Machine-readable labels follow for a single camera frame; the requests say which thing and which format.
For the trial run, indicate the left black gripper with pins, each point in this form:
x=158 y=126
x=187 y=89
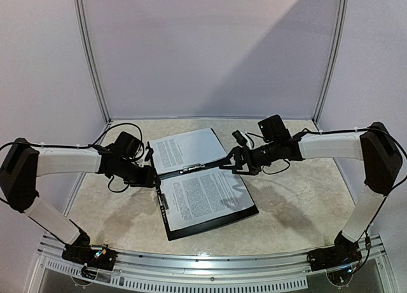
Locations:
x=147 y=180

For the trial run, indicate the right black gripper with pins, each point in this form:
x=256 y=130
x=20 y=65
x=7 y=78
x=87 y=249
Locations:
x=242 y=159

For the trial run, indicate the white printed sheet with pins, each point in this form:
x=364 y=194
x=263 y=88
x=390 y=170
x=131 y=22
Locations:
x=177 y=152

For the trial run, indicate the white paper stack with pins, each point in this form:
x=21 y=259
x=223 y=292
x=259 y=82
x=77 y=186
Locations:
x=210 y=198

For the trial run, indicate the black clip folder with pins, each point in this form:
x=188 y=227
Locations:
x=163 y=205

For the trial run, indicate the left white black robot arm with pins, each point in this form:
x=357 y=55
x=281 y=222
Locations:
x=25 y=162

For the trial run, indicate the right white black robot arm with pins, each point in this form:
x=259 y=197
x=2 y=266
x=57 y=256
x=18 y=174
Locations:
x=381 y=154

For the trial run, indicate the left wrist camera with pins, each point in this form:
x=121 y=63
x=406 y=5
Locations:
x=148 y=152

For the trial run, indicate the aluminium front rail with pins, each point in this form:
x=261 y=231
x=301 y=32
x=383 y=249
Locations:
x=200 y=264

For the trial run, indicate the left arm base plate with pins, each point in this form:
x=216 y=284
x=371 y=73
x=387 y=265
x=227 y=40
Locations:
x=100 y=257

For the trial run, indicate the perforated white cable tray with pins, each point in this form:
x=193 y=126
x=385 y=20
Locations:
x=63 y=277

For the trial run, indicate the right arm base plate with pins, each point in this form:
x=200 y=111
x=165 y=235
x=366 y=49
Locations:
x=330 y=257

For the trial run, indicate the right aluminium frame post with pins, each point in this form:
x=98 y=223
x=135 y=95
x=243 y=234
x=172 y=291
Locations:
x=332 y=57

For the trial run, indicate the aluminium frame post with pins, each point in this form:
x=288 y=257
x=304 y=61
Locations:
x=332 y=57
x=90 y=59

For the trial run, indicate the left aluminium frame post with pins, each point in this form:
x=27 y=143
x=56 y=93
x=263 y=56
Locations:
x=90 y=59

